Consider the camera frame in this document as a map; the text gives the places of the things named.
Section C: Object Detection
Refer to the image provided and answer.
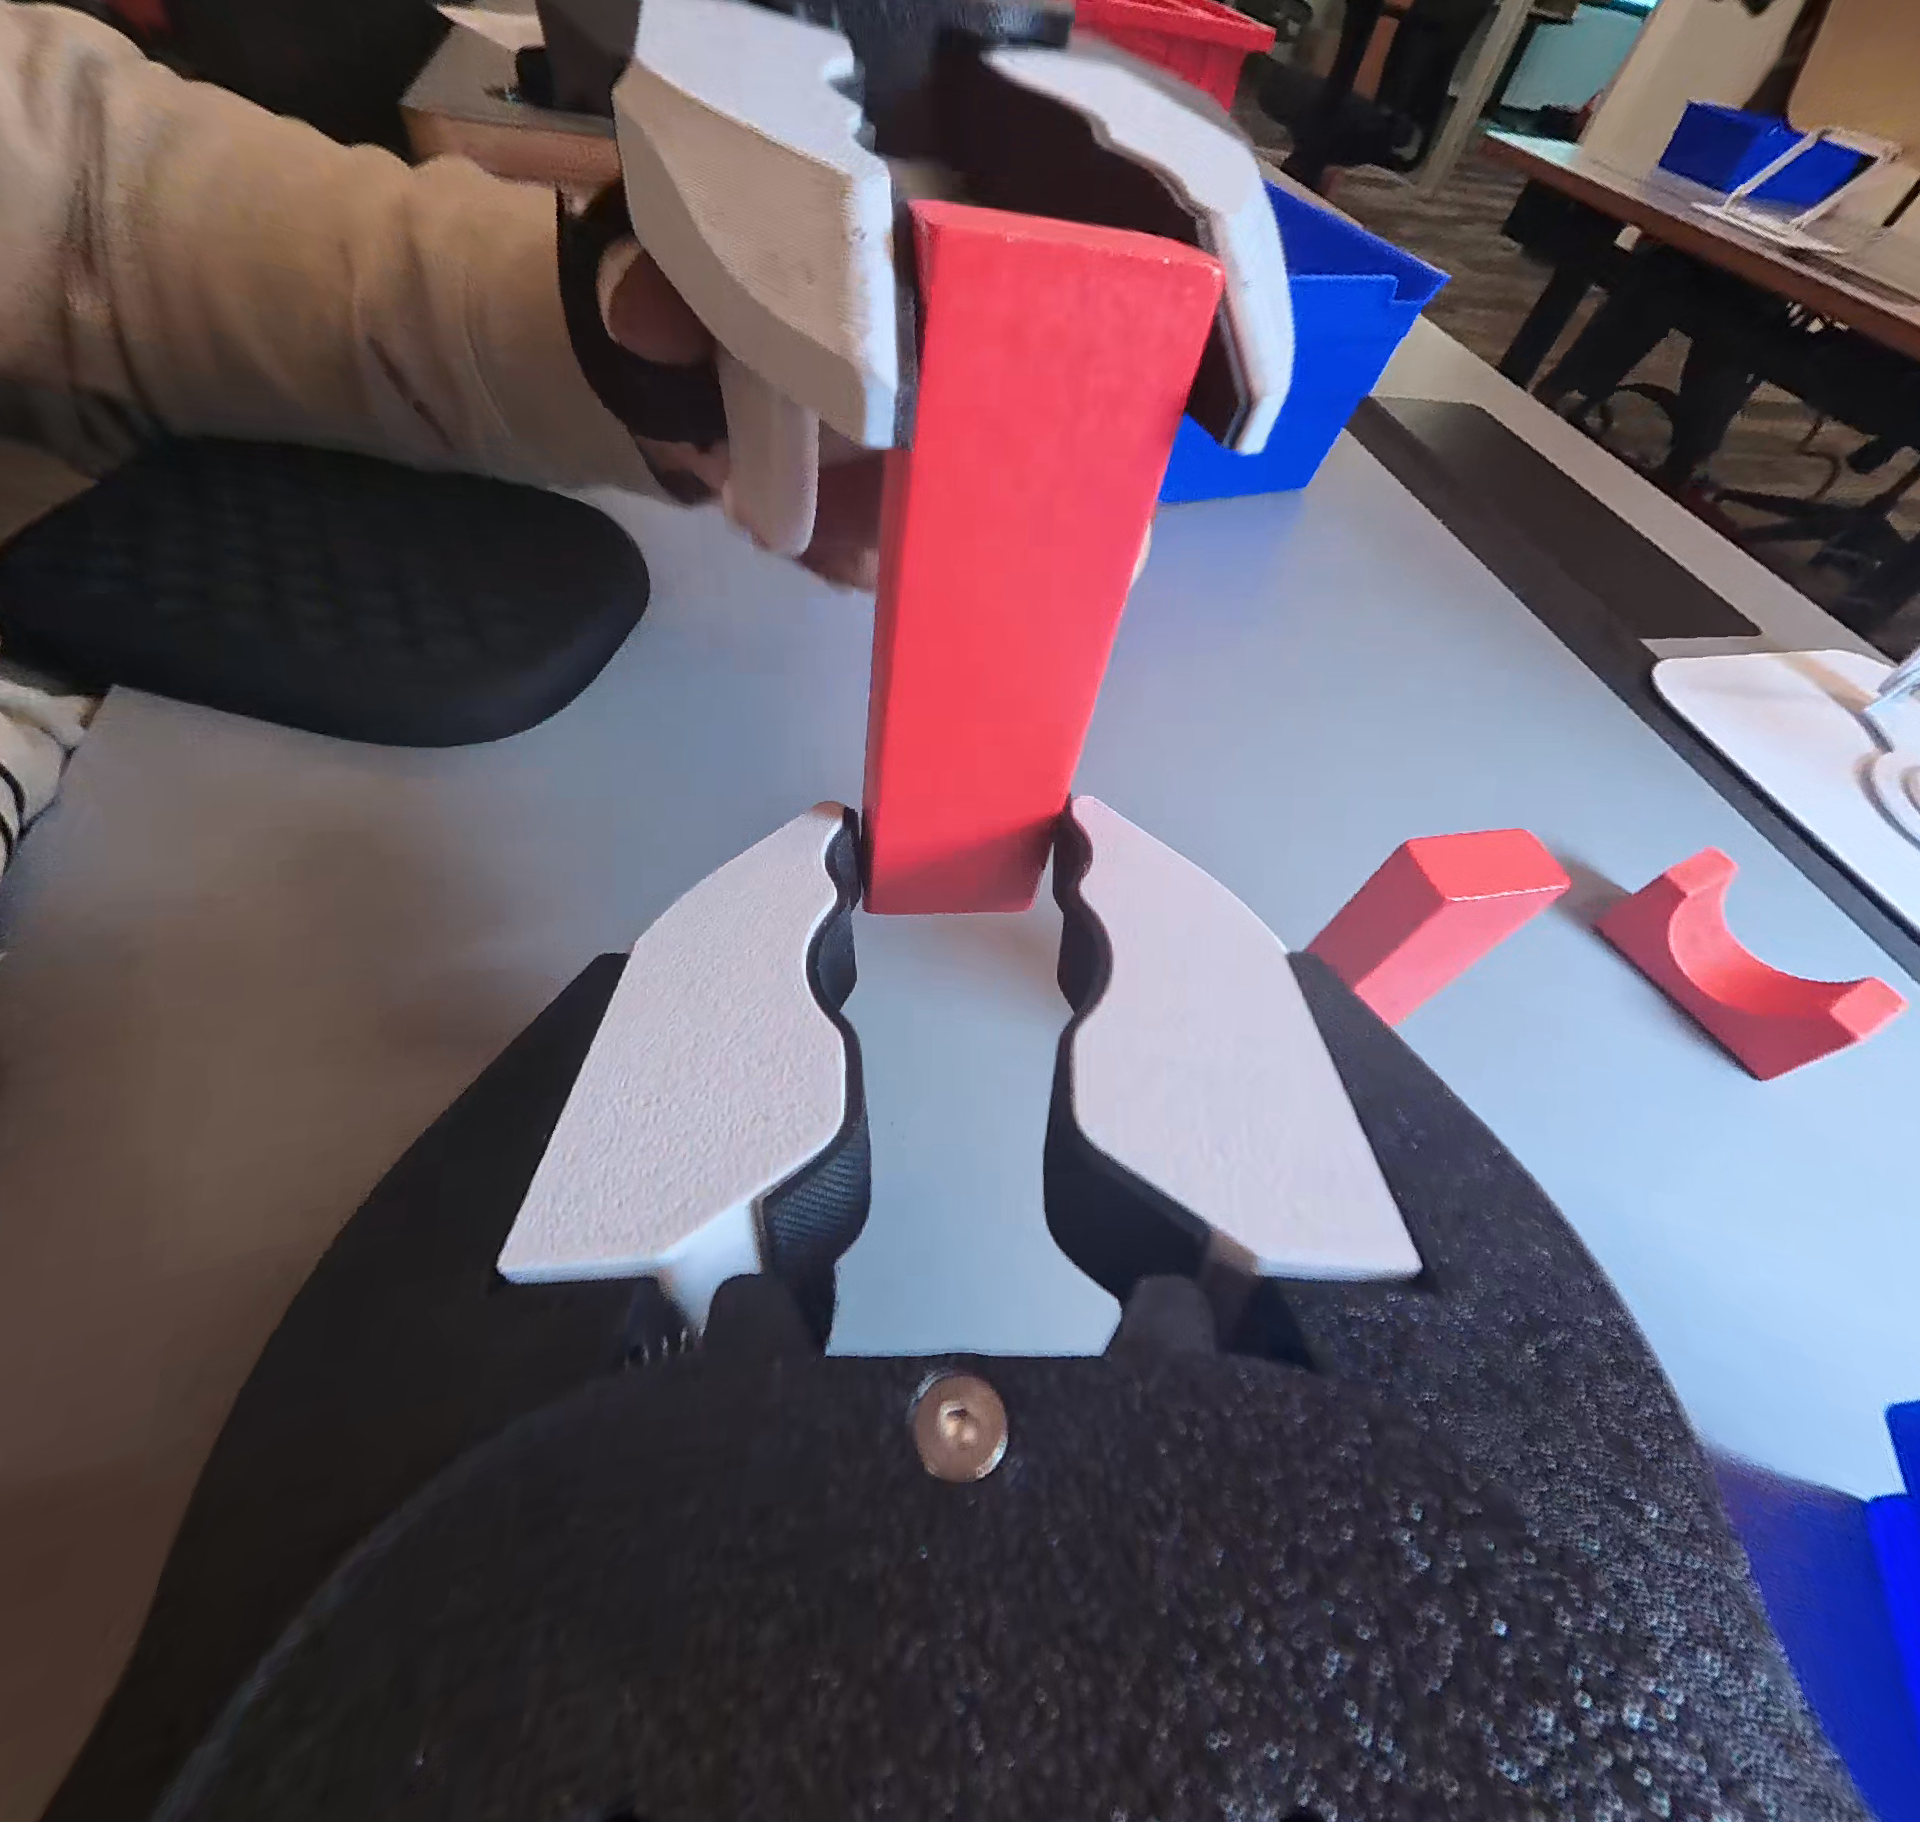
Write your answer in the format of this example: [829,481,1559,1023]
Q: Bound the red arch wooden block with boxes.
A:
[1593,846,1910,1085]

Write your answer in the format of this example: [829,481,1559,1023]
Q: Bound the blue plastic bin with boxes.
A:
[1710,1402,1920,1822]
[1657,101,1879,213]
[1159,179,1454,508]

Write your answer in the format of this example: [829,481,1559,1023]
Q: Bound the person's left forearm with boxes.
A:
[0,0,663,496]

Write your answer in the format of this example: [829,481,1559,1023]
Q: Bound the black textured wrist pad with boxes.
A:
[0,435,654,748]

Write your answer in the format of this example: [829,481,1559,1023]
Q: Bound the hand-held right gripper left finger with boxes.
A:
[494,798,877,1344]

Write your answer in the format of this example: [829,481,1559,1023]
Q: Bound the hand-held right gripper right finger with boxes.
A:
[1051,795,1425,1330]

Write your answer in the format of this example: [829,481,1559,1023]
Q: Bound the white document stand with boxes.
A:
[1686,126,1884,256]
[1650,648,1920,940]

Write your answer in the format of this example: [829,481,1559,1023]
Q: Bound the red rectangular wooden block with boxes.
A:
[863,199,1230,919]
[1302,827,1572,1033]

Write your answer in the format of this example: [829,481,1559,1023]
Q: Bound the striped cloth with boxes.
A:
[0,675,101,881]

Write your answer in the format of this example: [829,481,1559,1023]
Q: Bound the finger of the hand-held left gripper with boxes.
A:
[945,41,1301,460]
[612,0,924,452]

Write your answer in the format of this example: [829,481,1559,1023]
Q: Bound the person's left hand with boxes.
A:
[593,238,888,599]

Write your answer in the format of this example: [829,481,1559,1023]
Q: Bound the brown wooden desk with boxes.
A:
[1476,126,1920,505]

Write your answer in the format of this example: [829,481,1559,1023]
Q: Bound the red plastic bin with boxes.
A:
[942,0,1280,115]

